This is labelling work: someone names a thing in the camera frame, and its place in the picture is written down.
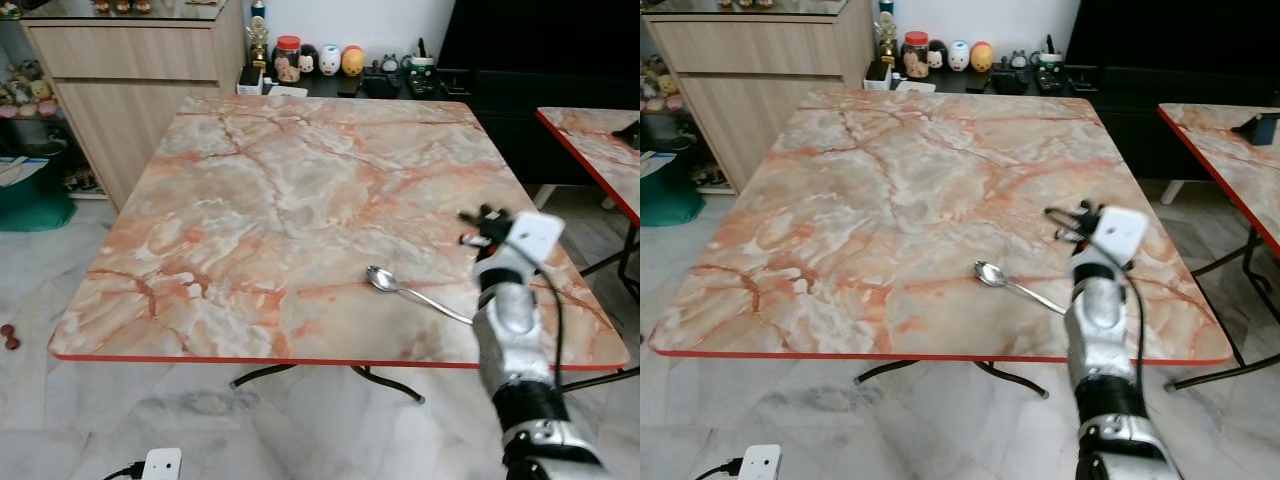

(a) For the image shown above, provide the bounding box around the silver metal spoon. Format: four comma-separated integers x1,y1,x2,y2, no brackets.
366,265,477,327
974,261,1070,317

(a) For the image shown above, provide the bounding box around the orange marble table red edge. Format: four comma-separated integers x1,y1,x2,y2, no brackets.
1157,102,1280,393
534,105,641,393

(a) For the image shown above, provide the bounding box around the green mug with pens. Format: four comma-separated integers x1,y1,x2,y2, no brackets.
404,38,438,79
1033,34,1066,75

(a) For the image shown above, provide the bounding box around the large orange marble folding table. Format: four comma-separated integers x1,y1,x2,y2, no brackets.
48,93,633,405
646,90,1237,400

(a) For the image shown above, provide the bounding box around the green plastic bin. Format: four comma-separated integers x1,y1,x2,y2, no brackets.
640,146,707,228
0,150,78,234

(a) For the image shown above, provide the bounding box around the red lid clear jar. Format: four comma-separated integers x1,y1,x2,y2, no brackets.
272,35,304,84
901,31,932,80

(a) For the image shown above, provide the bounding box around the pile of plush toys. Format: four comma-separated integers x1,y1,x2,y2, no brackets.
640,53,691,114
0,58,58,123

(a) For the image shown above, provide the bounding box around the golden trophy figurine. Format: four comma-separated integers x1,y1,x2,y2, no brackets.
876,0,900,67
249,0,271,71

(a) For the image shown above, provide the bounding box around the light wooden cabinet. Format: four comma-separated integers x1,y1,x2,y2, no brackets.
641,0,878,193
19,0,248,212

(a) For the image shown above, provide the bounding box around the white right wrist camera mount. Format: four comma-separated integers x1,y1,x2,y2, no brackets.
1092,207,1149,269
506,211,565,272

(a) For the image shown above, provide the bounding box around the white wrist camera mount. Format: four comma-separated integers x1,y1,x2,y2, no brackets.
739,444,783,480
506,211,565,272
142,447,184,480
1092,207,1149,269

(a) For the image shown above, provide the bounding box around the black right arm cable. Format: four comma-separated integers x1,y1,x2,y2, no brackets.
1120,260,1147,389
538,262,567,389

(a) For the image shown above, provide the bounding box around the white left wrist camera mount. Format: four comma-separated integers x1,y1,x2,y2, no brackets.
142,447,184,480
739,444,783,480

